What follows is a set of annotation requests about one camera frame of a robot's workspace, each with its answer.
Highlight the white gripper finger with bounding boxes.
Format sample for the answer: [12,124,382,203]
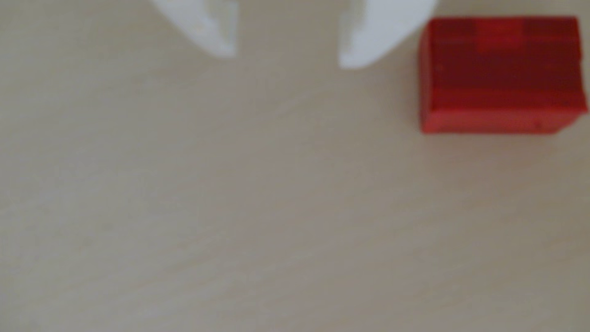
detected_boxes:
[150,0,239,58]
[339,0,439,70]

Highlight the red block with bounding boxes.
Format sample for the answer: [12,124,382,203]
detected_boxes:
[419,17,589,135]

